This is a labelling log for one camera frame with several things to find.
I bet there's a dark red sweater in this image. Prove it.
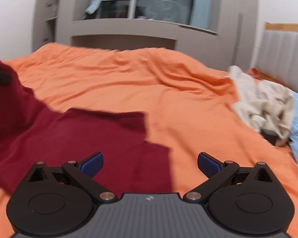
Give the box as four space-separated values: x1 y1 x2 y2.
0 61 172 195

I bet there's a light blue curtain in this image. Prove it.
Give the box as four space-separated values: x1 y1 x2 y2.
189 0 213 30

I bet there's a grey built-in cabinet unit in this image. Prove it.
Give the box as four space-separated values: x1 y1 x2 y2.
32 0 258 70

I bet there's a grey padded headboard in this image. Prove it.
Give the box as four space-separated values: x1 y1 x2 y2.
254 22 298 93

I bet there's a dark window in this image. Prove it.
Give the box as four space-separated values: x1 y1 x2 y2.
96 0 193 24

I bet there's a small black box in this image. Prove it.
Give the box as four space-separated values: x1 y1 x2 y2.
260 128 279 146

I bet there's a beige crumpled garment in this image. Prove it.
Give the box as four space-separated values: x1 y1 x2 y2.
228 65 294 147

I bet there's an orange duvet cover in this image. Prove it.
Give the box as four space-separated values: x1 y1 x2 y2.
0 43 298 237

